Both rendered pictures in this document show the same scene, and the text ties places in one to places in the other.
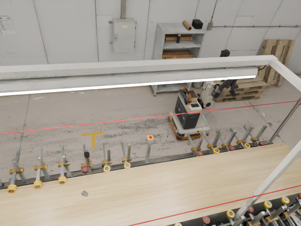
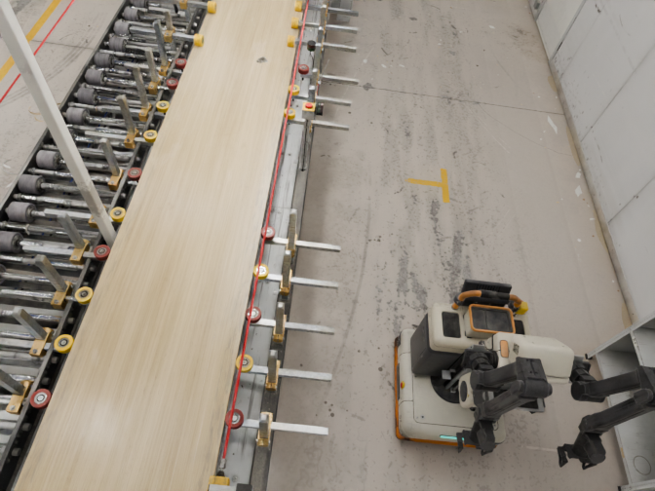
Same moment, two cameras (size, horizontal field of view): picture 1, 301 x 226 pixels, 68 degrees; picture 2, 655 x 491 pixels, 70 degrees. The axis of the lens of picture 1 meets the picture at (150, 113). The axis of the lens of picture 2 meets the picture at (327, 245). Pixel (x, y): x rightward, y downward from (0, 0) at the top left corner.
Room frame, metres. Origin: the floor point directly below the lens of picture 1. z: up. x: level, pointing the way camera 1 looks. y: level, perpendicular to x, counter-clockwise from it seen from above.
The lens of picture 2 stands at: (2.62, -2.07, 3.02)
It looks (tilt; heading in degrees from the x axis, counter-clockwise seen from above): 56 degrees down; 106
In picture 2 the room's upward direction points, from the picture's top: 11 degrees clockwise
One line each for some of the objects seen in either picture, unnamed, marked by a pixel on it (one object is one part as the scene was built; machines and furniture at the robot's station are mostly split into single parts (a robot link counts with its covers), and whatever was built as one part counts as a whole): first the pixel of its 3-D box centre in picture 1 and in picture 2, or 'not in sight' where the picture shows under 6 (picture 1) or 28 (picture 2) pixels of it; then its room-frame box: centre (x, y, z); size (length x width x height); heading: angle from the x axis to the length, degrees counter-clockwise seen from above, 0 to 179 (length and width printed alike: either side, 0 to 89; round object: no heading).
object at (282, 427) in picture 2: (251, 136); (279, 427); (2.43, -1.61, 0.83); 0.43 x 0.03 x 0.04; 21
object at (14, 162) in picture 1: (20, 172); not in sight; (1.25, 1.37, 0.90); 0.04 x 0.04 x 0.48; 21
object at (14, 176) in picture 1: (15, 168); (327, 9); (1.26, 1.42, 0.95); 0.50 x 0.04 x 0.04; 21
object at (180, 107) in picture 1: (189, 107); (469, 347); (3.18, -0.70, 0.59); 0.55 x 0.34 x 0.83; 21
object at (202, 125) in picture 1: (188, 123); (446, 386); (3.21, -0.79, 0.16); 0.67 x 0.64 x 0.25; 111
